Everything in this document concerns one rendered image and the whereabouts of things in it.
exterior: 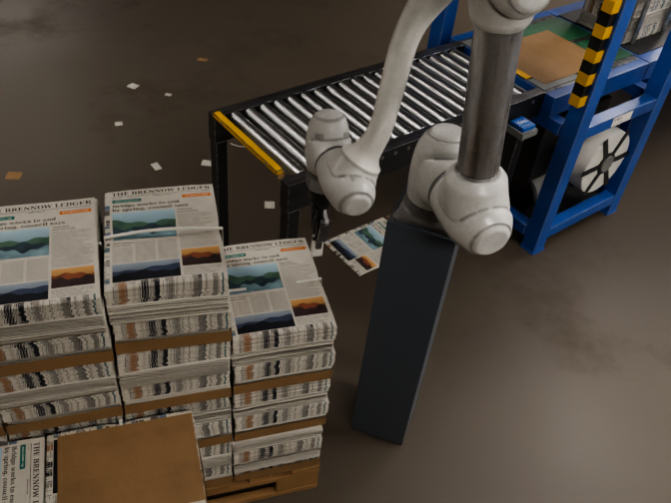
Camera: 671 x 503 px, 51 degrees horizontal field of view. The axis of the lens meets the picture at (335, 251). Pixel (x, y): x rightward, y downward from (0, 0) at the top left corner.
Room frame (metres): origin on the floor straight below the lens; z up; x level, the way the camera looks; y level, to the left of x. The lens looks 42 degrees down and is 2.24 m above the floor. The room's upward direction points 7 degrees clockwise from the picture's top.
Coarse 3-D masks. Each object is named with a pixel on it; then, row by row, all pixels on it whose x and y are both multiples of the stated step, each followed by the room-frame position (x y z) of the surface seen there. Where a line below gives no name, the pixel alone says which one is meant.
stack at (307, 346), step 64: (256, 256) 1.52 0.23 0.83; (256, 320) 1.27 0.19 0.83; (320, 320) 1.29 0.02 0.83; (0, 384) 0.99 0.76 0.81; (64, 384) 1.03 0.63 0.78; (128, 384) 1.09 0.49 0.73; (192, 384) 1.15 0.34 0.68; (320, 384) 1.28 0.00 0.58; (256, 448) 1.20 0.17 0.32; (320, 448) 1.28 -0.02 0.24
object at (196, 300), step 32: (128, 256) 1.22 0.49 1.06; (160, 256) 1.23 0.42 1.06; (192, 256) 1.24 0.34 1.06; (224, 256) 1.25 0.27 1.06; (128, 288) 1.11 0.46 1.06; (160, 288) 1.14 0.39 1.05; (192, 288) 1.16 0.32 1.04; (224, 288) 1.18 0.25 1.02; (128, 320) 1.11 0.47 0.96; (160, 320) 1.13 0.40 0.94; (192, 320) 1.15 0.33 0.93; (224, 320) 1.17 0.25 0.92
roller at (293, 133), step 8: (264, 104) 2.43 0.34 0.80; (264, 112) 2.39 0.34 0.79; (272, 112) 2.38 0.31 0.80; (272, 120) 2.35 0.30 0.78; (280, 120) 2.33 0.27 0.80; (280, 128) 2.30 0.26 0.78; (288, 128) 2.28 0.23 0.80; (296, 128) 2.28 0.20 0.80; (288, 136) 2.26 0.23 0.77; (296, 136) 2.24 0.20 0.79; (304, 136) 2.23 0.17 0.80; (296, 144) 2.22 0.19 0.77; (304, 144) 2.19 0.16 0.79
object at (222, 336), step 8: (184, 336) 1.14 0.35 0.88; (192, 336) 1.15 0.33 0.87; (200, 336) 1.16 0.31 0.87; (208, 336) 1.16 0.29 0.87; (216, 336) 1.17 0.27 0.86; (224, 336) 1.18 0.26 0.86; (120, 344) 1.10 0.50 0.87; (128, 344) 1.10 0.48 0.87; (136, 344) 1.11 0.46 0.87; (144, 344) 1.12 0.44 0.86; (152, 344) 1.12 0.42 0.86; (160, 344) 1.13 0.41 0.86; (168, 344) 1.13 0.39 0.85; (176, 344) 1.14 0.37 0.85; (184, 344) 1.15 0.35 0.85; (192, 344) 1.15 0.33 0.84; (200, 344) 1.16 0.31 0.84; (120, 352) 1.10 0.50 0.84; (128, 352) 1.10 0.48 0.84
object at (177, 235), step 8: (192, 224) 1.36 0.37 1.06; (200, 224) 1.37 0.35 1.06; (208, 224) 1.37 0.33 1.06; (216, 224) 1.38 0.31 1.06; (112, 232) 1.30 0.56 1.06; (120, 232) 1.30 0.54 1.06; (152, 232) 1.32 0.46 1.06; (160, 232) 1.32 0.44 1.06; (168, 232) 1.32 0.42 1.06; (176, 232) 1.33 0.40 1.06; (184, 232) 1.33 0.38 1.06; (192, 232) 1.33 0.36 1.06; (200, 232) 1.34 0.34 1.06; (208, 232) 1.34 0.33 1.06; (216, 232) 1.35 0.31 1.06; (112, 240) 1.27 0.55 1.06; (120, 240) 1.27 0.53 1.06; (128, 240) 1.27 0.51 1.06; (136, 240) 1.28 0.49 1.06; (144, 240) 1.28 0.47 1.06; (152, 240) 1.29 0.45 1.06; (160, 240) 1.29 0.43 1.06; (168, 240) 1.29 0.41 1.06; (176, 240) 1.30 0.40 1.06
